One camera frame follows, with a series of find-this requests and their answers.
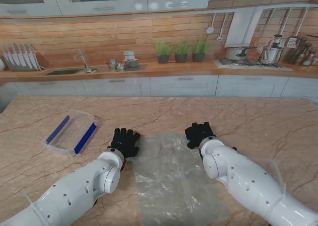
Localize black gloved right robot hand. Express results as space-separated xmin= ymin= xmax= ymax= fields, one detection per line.
xmin=184 ymin=122 xmax=217 ymax=150

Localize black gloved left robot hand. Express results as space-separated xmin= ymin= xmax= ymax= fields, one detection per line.
xmin=107 ymin=128 xmax=141 ymax=159

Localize clear bubble film sheet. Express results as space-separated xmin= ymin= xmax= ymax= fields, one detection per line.
xmin=133 ymin=133 xmax=231 ymax=226

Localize clear plastic lid blue label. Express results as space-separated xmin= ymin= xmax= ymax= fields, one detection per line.
xmin=248 ymin=155 xmax=286 ymax=194

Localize printed kitchen backdrop banner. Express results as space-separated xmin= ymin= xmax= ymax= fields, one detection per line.
xmin=0 ymin=0 xmax=318 ymax=99

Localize clear plastic crate blue handles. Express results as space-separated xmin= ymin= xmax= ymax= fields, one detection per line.
xmin=41 ymin=109 xmax=97 ymax=158

